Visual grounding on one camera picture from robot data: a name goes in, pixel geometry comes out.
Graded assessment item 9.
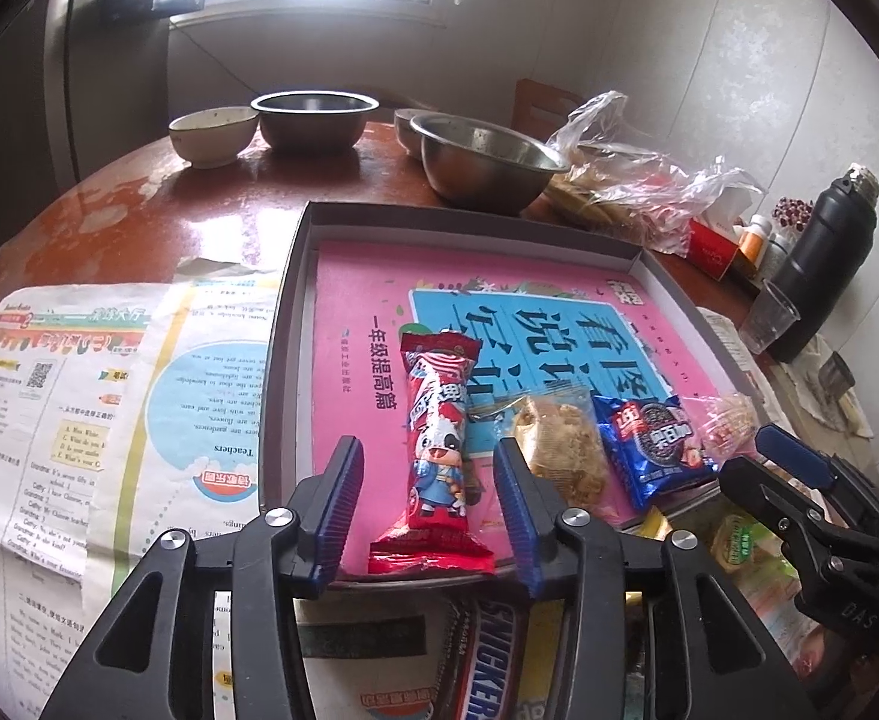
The wooden chair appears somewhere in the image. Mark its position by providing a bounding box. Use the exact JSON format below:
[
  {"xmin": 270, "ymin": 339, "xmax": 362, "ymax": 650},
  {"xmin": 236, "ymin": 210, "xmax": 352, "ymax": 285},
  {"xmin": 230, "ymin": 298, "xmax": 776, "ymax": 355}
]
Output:
[{"xmin": 512, "ymin": 79, "xmax": 586, "ymax": 136}]

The clear-wrapped tan pastry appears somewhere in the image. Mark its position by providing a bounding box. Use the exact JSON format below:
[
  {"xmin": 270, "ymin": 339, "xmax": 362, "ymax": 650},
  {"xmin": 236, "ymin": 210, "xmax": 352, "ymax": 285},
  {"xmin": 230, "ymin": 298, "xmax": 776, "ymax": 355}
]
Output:
[{"xmin": 698, "ymin": 392, "xmax": 761, "ymax": 462}]

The blue cookie packet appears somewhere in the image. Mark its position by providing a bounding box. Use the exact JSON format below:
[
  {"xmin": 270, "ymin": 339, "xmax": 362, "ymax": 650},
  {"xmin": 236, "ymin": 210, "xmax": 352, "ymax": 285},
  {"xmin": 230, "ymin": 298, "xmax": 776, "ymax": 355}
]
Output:
[{"xmin": 591, "ymin": 392, "xmax": 721, "ymax": 511}]

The red tissue box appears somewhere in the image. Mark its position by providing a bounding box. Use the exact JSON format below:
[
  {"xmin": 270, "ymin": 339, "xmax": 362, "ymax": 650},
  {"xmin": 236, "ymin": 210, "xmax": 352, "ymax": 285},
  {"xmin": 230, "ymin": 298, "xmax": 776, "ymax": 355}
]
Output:
[{"xmin": 683, "ymin": 217, "xmax": 759, "ymax": 282}]

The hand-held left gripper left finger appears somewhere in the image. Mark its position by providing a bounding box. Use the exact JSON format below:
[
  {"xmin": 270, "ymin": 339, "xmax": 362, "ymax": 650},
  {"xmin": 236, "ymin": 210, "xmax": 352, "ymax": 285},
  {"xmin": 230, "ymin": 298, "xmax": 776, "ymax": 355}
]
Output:
[{"xmin": 38, "ymin": 435, "xmax": 367, "ymax": 720}]

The white ceramic bowl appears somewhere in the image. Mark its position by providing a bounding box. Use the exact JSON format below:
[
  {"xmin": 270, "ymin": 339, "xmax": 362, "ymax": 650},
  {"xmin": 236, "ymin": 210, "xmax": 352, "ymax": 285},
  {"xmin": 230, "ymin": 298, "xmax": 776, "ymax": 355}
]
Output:
[{"xmin": 169, "ymin": 107, "xmax": 260, "ymax": 170}]

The grey cardboard box tray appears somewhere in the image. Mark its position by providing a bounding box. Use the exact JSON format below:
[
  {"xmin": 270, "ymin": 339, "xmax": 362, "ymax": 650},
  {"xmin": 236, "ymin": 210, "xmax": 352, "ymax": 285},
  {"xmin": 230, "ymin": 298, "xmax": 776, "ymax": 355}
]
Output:
[{"xmin": 257, "ymin": 200, "xmax": 766, "ymax": 586}]

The clear plastic cup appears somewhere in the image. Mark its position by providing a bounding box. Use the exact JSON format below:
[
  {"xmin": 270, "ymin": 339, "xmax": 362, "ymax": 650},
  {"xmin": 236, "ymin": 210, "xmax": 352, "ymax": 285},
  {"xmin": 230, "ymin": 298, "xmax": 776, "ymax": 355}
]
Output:
[{"xmin": 739, "ymin": 279, "xmax": 802, "ymax": 355}]

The large steel bowl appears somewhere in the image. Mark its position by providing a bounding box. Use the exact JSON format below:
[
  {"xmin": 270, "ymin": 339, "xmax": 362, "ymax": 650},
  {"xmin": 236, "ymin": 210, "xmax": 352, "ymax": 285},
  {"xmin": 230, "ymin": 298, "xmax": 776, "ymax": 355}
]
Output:
[{"xmin": 409, "ymin": 112, "xmax": 571, "ymax": 217}]

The orange pill bottle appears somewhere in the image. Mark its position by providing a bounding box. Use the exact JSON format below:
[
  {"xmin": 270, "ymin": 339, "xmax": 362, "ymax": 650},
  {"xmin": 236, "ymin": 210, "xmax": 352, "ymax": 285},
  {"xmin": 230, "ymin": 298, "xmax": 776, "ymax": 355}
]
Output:
[{"xmin": 739, "ymin": 214, "xmax": 774, "ymax": 267}]

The clear-wrapped rice cake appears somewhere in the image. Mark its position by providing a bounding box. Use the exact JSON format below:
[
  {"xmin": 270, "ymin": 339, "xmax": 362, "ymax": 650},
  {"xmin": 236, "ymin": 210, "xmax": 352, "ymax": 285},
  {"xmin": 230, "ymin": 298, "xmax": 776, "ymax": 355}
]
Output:
[{"xmin": 512, "ymin": 388, "xmax": 611, "ymax": 518}]

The yellow snack packet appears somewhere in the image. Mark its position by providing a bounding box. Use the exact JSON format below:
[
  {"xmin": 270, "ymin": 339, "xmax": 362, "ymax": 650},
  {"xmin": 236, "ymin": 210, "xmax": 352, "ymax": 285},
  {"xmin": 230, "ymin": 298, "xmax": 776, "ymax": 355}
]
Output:
[{"xmin": 514, "ymin": 506, "xmax": 673, "ymax": 720}]

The red cartoon snack packet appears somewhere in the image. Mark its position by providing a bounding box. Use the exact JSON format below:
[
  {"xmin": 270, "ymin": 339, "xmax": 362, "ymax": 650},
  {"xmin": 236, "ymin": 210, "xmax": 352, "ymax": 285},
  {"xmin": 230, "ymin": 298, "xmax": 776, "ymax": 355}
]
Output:
[{"xmin": 368, "ymin": 328, "xmax": 496, "ymax": 578}]

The small metal cup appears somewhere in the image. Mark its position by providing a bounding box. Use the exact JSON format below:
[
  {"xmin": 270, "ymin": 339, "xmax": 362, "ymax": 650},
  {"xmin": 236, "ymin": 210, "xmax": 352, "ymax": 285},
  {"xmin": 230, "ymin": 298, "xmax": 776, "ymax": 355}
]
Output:
[{"xmin": 818, "ymin": 351, "xmax": 856, "ymax": 398}]

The colourful newspaper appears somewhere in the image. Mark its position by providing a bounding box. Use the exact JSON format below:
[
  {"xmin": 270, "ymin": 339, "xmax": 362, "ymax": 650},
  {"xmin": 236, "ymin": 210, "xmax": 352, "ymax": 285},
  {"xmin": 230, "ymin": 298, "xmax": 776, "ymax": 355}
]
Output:
[{"xmin": 0, "ymin": 277, "xmax": 808, "ymax": 720}]

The black thermos bottle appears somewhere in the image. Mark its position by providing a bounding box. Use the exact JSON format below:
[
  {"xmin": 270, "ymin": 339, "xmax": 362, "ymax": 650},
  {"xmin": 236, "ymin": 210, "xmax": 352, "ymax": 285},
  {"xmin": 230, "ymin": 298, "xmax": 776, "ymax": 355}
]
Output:
[{"xmin": 769, "ymin": 163, "xmax": 879, "ymax": 365}]

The brown chocolate bar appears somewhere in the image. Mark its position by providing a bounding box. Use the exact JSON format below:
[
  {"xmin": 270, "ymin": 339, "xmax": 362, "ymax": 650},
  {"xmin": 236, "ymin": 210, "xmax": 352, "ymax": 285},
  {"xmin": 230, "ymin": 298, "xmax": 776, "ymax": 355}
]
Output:
[{"xmin": 454, "ymin": 592, "xmax": 534, "ymax": 720}]

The clear plastic bag of food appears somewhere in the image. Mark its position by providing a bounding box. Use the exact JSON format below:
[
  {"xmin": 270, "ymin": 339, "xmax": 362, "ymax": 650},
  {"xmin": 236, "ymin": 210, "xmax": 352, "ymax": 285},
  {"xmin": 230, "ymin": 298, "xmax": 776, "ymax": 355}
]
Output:
[{"xmin": 540, "ymin": 90, "xmax": 766, "ymax": 256}]

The dark wooden cabinet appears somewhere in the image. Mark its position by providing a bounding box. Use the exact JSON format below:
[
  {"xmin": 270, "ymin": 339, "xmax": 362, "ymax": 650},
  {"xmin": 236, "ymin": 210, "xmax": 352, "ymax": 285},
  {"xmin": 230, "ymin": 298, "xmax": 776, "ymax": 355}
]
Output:
[{"xmin": 0, "ymin": 0, "xmax": 61, "ymax": 301}]

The pink and blue book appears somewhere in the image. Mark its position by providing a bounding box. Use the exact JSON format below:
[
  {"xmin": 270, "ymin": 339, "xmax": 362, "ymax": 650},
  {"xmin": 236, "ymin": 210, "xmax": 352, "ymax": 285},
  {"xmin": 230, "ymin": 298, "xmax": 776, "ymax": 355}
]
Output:
[{"xmin": 311, "ymin": 240, "xmax": 744, "ymax": 533}]

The grey refrigerator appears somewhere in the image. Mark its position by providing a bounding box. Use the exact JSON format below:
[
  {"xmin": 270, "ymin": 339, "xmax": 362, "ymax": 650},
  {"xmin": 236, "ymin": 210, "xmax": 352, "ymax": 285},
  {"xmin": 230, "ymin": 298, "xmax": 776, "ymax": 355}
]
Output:
[{"xmin": 41, "ymin": 0, "xmax": 174, "ymax": 188}]

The white crumpled cloth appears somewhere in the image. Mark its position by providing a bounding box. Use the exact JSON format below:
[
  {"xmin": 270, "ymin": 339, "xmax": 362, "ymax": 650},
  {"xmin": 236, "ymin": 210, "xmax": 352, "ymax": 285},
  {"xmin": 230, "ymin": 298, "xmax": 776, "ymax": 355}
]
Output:
[{"xmin": 776, "ymin": 337, "xmax": 879, "ymax": 440}]

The black box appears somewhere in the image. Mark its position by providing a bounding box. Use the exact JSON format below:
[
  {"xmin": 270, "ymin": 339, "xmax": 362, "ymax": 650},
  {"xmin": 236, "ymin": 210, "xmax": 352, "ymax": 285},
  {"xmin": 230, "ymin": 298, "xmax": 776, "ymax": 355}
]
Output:
[{"xmin": 100, "ymin": 0, "xmax": 185, "ymax": 25}]

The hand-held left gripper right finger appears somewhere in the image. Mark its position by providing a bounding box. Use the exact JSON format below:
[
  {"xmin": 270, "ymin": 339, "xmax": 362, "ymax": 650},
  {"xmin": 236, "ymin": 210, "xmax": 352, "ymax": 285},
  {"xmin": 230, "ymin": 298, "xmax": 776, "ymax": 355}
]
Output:
[{"xmin": 493, "ymin": 436, "xmax": 819, "ymax": 720}]

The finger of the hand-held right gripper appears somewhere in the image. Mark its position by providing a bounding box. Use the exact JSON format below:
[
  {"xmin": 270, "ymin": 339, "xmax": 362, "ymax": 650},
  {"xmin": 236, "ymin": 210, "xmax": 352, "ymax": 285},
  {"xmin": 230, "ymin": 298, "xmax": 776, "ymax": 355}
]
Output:
[
  {"xmin": 718, "ymin": 456, "xmax": 830, "ymax": 563},
  {"xmin": 755, "ymin": 424, "xmax": 879, "ymax": 511}
]

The dark red dotted object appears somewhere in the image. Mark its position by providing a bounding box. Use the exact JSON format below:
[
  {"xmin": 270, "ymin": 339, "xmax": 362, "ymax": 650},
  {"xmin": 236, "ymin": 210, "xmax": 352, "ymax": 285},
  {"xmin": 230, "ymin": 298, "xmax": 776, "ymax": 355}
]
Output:
[{"xmin": 773, "ymin": 197, "xmax": 815, "ymax": 230}]

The green and yellow pastry packet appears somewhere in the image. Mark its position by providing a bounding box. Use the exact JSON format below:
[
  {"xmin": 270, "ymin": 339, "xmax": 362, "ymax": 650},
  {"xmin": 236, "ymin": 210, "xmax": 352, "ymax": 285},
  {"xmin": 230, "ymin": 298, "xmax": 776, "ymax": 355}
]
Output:
[{"xmin": 711, "ymin": 511, "xmax": 804, "ymax": 616}]

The dark steel bowl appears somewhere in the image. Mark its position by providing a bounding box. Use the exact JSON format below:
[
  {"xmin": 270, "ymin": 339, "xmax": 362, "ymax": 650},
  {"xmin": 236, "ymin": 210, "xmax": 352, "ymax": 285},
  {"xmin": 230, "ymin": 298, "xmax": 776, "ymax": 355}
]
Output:
[{"xmin": 250, "ymin": 90, "xmax": 382, "ymax": 155}]

